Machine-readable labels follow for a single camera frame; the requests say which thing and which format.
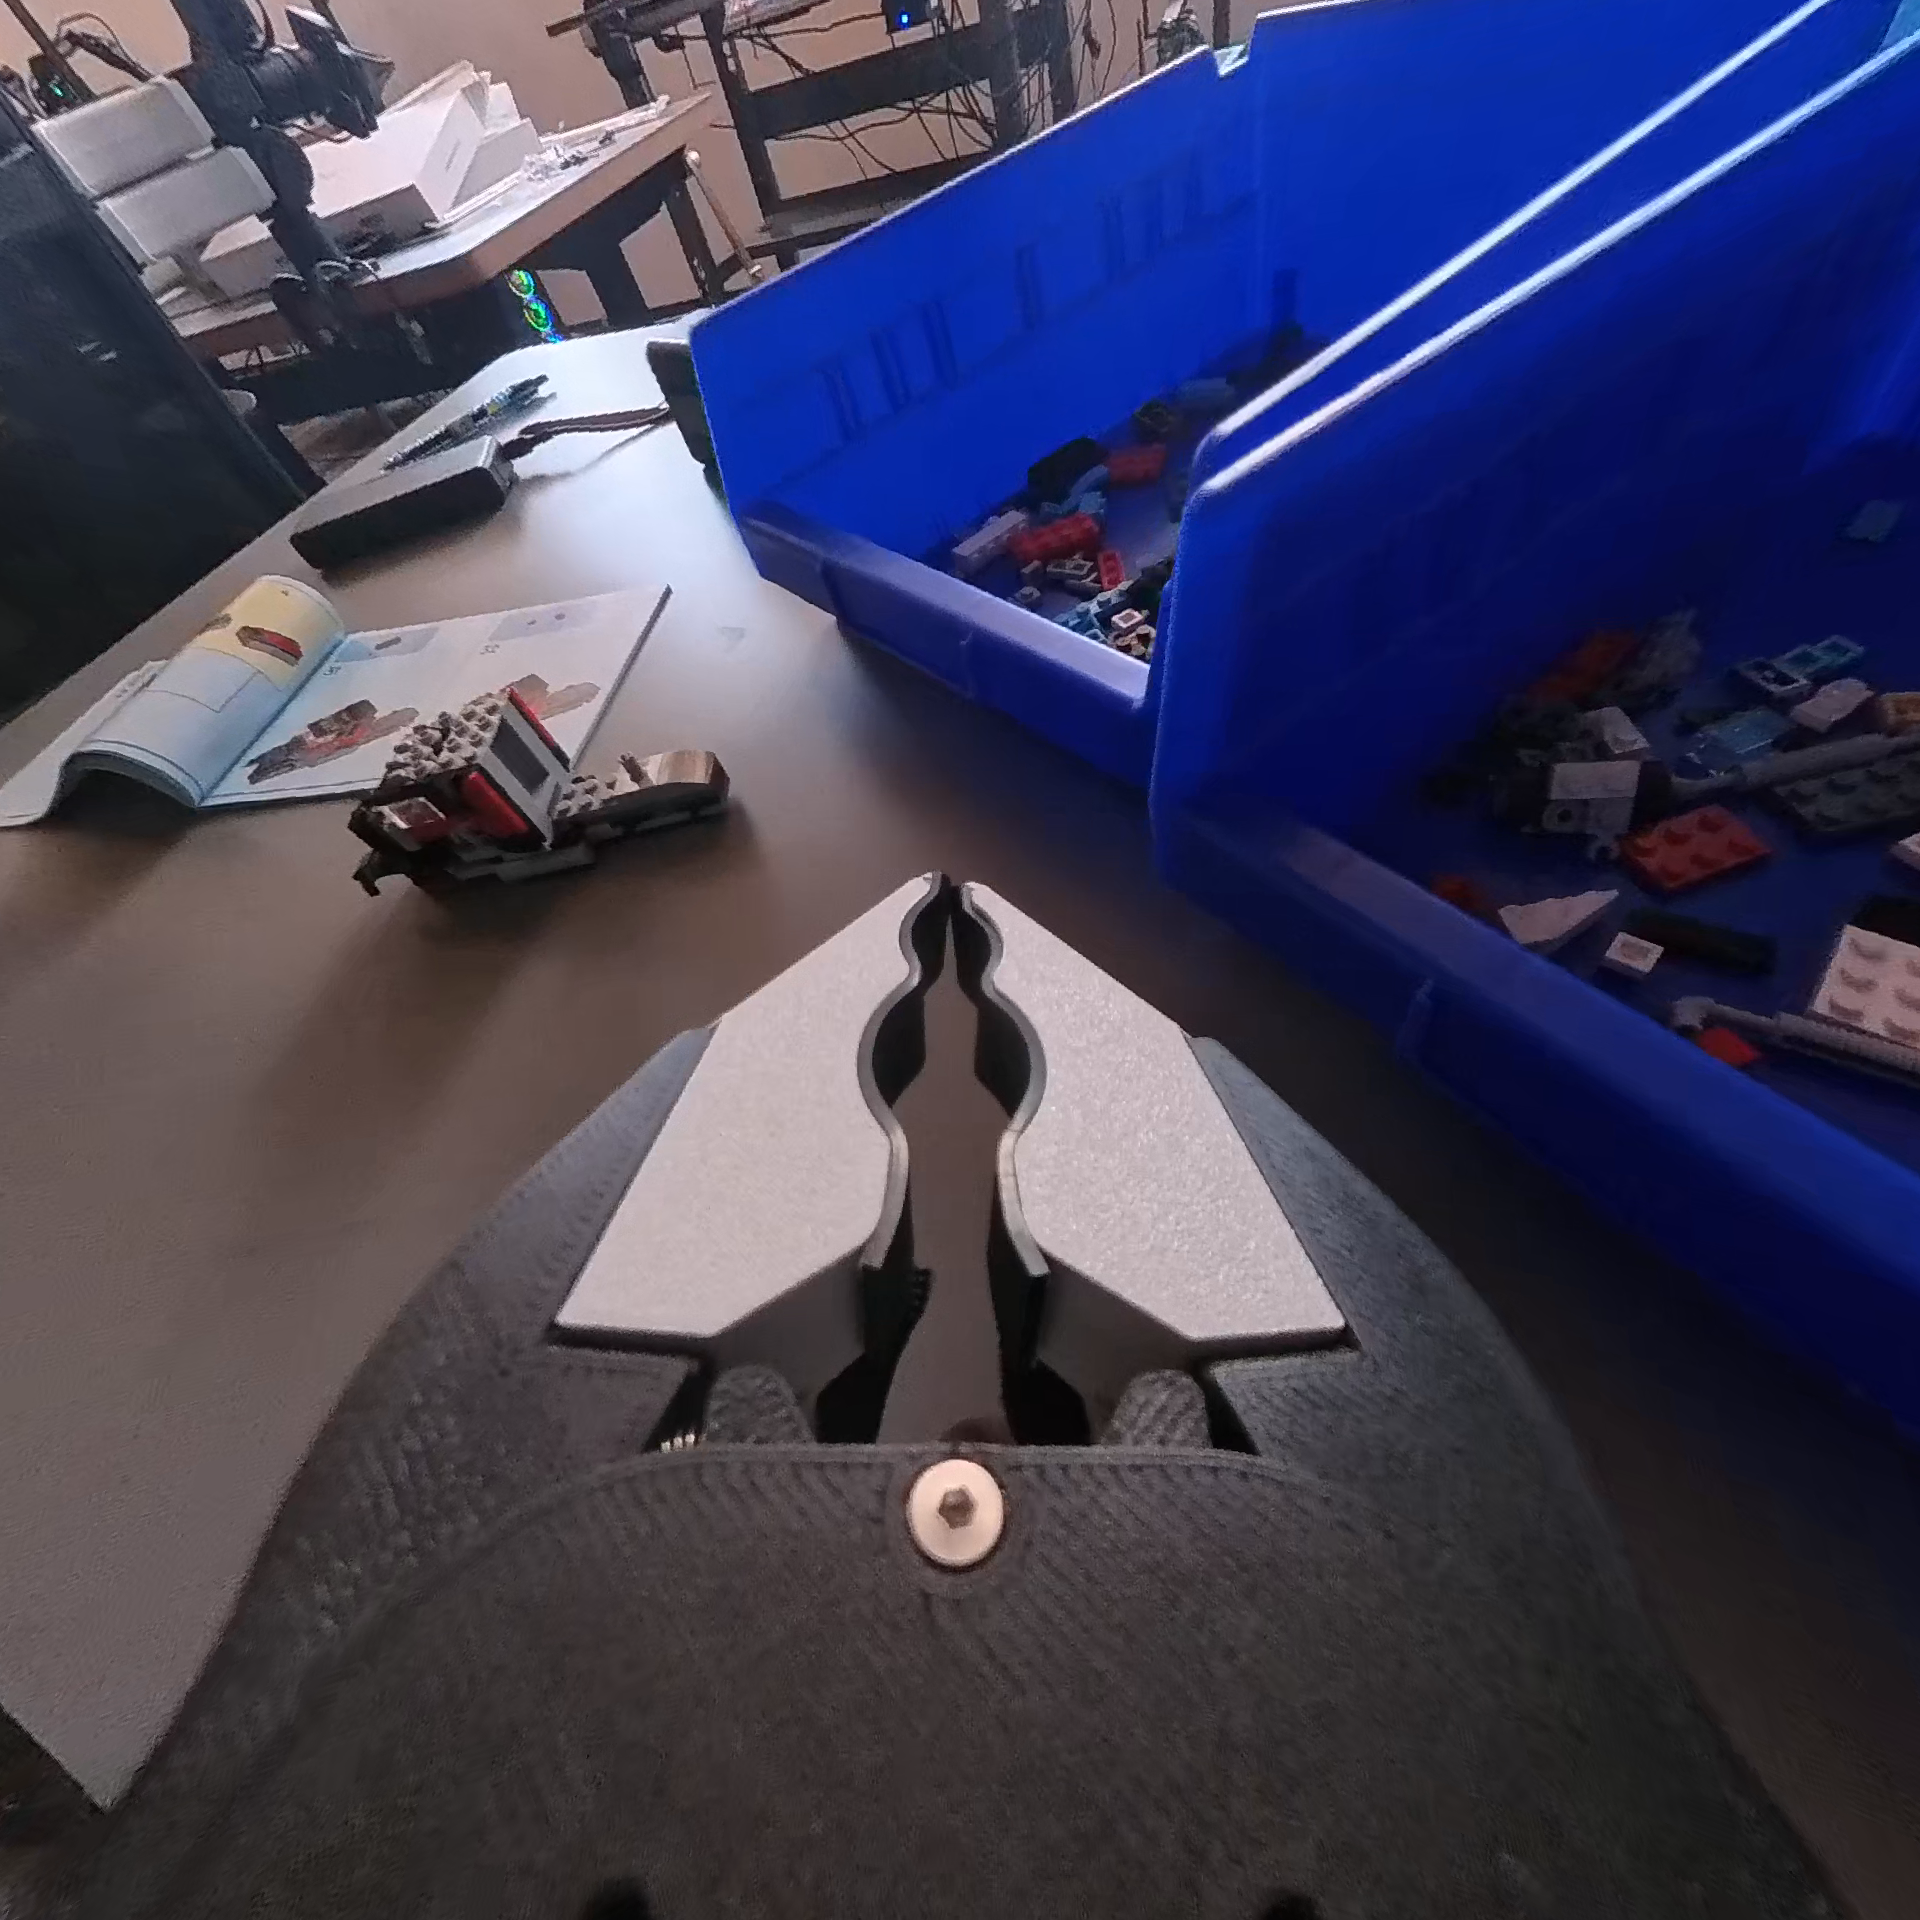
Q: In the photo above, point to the wooden work table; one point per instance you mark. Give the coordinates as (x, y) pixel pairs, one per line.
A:
(604, 166)

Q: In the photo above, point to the pile of mixed toy bricks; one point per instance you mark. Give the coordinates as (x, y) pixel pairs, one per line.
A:
(1693, 852)

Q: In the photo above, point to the toy brick vehicle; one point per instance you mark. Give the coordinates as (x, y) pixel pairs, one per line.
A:
(514, 819)

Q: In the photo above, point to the black camera on stand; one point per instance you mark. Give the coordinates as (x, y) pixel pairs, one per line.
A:
(285, 95)

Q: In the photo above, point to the computer with coloured lights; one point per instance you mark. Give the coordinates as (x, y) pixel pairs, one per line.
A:
(529, 304)

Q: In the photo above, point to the dark pen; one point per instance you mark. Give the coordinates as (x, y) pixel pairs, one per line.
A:
(474, 416)

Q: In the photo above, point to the white cardboard box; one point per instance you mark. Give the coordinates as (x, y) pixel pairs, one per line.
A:
(187, 214)
(111, 137)

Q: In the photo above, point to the small dark device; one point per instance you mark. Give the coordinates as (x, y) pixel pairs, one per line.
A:
(683, 407)

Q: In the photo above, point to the black metal rack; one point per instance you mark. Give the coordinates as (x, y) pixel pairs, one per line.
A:
(840, 106)

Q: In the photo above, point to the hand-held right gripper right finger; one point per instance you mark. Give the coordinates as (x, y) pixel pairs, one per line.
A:
(1168, 1186)

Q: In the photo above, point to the open instruction booklet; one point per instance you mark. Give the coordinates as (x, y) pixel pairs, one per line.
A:
(374, 675)

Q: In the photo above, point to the blue plastic storage bin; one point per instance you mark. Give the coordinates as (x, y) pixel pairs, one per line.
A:
(972, 304)
(1427, 602)

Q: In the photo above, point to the black mesh cabinet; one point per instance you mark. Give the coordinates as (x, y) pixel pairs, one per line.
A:
(106, 451)

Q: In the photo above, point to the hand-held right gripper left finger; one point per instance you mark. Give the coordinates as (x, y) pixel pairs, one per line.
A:
(748, 1186)

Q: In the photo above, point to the pile of small toy bricks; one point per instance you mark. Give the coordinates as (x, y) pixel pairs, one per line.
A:
(1052, 542)

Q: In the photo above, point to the large flat white box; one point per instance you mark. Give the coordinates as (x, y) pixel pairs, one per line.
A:
(422, 152)

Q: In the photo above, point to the black flat box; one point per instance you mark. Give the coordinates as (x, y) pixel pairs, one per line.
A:
(409, 503)

